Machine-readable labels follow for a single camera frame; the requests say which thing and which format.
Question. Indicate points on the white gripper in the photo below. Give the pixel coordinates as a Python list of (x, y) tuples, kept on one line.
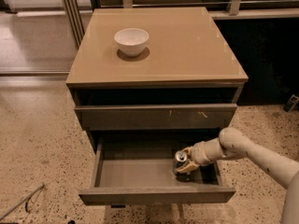
[(199, 154)]

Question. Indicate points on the blue silver redbull can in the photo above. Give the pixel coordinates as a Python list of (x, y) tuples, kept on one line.
[(180, 159)]

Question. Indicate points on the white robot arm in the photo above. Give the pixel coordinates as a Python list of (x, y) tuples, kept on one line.
[(231, 144)]

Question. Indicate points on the grey top drawer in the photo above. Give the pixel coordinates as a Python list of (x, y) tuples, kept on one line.
[(154, 117)]

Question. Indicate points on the tan drawer cabinet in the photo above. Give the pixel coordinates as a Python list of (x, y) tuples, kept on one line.
[(186, 62)]

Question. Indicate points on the open middle drawer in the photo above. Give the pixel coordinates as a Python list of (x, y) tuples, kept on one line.
[(142, 173)]

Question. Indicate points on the small grey floor object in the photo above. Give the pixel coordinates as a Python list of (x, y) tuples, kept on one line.
[(292, 103)]

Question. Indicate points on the white ceramic bowl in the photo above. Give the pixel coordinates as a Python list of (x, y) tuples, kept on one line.
[(131, 41)]

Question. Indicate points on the metal rod on floor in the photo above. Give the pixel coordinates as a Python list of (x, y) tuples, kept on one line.
[(25, 199)]

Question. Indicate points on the sliding door frame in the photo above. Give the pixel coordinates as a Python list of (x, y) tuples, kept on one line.
[(75, 21)]

